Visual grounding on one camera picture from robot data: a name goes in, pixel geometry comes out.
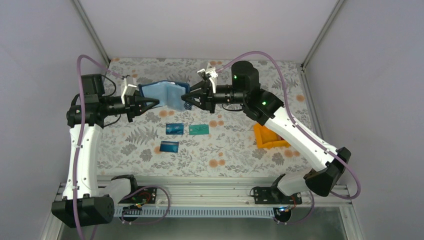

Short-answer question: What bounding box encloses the blue leather card holder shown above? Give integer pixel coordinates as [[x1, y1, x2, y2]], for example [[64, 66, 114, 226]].
[[138, 80, 192, 112]]

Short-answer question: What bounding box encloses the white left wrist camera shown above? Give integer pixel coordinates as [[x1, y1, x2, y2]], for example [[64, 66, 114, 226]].
[[120, 75, 138, 105]]

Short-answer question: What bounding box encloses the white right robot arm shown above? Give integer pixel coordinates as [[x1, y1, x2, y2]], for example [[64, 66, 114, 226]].
[[181, 60, 351, 204]]

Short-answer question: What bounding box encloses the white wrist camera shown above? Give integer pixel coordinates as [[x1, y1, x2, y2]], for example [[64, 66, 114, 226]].
[[197, 63, 218, 94], [120, 75, 138, 105]]

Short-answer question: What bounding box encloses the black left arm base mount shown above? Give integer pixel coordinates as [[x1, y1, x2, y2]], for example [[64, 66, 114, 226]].
[[108, 174, 158, 205]]

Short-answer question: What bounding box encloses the aluminium rail base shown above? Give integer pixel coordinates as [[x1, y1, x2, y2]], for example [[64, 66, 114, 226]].
[[113, 176, 352, 219]]

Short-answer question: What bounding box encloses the floral table cloth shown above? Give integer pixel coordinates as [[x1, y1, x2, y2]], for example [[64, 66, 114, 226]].
[[97, 57, 312, 177]]

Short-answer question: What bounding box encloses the blue striped credit card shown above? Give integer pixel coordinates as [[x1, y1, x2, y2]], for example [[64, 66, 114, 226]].
[[159, 141, 179, 153]]

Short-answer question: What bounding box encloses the green credit card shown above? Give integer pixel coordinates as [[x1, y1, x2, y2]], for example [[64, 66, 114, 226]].
[[188, 124, 210, 136]]

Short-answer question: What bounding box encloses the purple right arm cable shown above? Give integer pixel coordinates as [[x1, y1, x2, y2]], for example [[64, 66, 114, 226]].
[[215, 50, 362, 200]]

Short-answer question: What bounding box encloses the yellow plastic bin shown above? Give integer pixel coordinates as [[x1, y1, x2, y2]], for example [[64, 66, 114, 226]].
[[253, 123, 291, 149]]

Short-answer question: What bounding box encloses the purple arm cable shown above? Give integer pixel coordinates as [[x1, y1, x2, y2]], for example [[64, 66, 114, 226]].
[[215, 50, 362, 200], [72, 54, 125, 240]]

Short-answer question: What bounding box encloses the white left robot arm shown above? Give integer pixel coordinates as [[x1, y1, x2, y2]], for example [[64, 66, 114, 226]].
[[51, 74, 160, 228]]

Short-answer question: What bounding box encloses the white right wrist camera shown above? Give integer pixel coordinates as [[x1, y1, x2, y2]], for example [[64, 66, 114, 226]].
[[197, 63, 218, 94]]

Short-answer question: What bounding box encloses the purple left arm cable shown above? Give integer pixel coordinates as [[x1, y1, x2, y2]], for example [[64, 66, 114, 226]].
[[72, 54, 125, 240]]

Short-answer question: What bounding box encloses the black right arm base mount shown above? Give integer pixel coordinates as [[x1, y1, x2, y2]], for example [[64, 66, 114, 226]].
[[249, 183, 303, 205]]

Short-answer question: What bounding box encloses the dark blue credit card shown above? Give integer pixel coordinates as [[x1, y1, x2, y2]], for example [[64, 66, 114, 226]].
[[165, 123, 184, 135]]

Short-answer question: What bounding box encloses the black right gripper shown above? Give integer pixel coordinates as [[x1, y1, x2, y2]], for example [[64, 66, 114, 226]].
[[181, 80, 246, 114]]

